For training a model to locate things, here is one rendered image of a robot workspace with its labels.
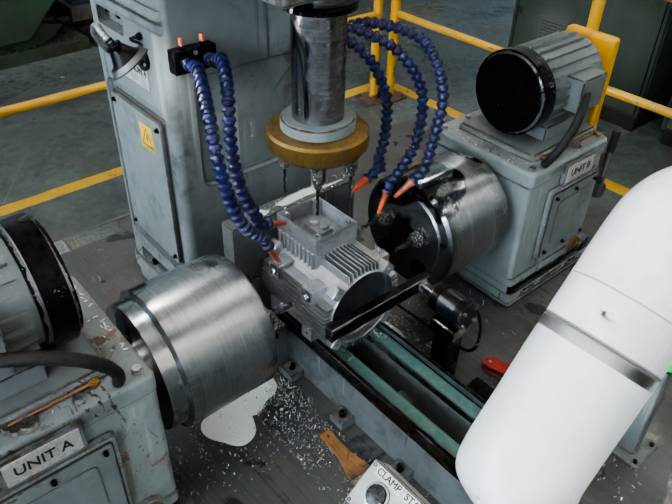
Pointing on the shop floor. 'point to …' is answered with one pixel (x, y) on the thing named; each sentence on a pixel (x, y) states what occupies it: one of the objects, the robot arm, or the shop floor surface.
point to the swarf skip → (34, 34)
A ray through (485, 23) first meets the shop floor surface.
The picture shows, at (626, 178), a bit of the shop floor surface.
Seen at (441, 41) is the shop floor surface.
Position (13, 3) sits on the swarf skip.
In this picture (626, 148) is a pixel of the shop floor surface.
